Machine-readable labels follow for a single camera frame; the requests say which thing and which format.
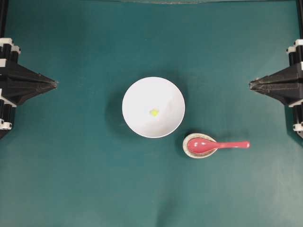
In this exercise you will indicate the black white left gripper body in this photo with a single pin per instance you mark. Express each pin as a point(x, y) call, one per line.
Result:
point(8, 52)

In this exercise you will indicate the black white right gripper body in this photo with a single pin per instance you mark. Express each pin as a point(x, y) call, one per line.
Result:
point(295, 54)

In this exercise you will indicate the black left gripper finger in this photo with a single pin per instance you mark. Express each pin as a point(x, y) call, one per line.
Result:
point(18, 72)
point(16, 94)

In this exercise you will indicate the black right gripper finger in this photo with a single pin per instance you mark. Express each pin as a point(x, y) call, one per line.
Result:
point(287, 94)
point(290, 74)

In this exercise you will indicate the speckled ceramic spoon rest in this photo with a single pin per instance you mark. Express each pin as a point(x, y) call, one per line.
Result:
point(197, 155)

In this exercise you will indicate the white round bowl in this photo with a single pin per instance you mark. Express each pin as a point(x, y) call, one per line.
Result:
point(153, 93)

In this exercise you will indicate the black right frame rail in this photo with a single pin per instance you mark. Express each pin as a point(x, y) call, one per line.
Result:
point(299, 6)

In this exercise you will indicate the black frame rail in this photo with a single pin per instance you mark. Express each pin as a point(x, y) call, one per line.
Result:
point(3, 16)
point(299, 6)

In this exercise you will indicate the black left frame rail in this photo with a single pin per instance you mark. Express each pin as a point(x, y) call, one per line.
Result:
point(3, 16)

